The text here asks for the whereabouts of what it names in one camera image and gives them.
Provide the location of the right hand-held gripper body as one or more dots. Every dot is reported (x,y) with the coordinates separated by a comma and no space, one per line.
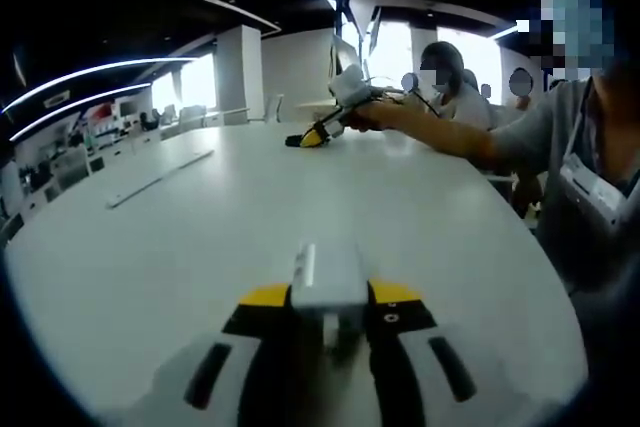
(352,87)

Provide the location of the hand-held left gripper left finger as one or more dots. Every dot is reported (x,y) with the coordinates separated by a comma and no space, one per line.
(235,342)

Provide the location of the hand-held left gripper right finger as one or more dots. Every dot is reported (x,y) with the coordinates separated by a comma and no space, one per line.
(405,322)

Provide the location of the white charger adapter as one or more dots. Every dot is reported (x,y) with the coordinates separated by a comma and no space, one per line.
(330,277)

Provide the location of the person's right hand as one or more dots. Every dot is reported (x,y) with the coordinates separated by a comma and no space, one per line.
(385,114)

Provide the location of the light round table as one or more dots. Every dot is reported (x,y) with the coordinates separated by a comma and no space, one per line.
(315,106)

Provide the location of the grey desktop monitor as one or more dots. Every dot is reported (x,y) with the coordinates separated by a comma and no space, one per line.
(345,54)

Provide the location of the white office chair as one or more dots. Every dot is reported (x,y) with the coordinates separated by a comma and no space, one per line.
(274,107)

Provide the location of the hanging grey monitor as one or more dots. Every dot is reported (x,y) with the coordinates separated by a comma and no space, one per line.
(364,4)

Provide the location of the white square column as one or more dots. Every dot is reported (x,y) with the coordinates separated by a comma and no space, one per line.
(240,72)

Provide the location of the white flat strip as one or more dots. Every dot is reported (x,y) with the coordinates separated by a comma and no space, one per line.
(160,177)

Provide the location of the person's torso grey shirt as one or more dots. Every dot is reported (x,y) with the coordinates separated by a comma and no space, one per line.
(575,247)

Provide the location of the row of white office cabinets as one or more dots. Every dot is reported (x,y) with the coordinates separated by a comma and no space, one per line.
(125,139)

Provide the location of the white worn chest device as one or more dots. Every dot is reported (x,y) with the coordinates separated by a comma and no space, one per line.
(592,187)

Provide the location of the ceiling air vent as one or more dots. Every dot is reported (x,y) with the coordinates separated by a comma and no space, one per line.
(57,99)

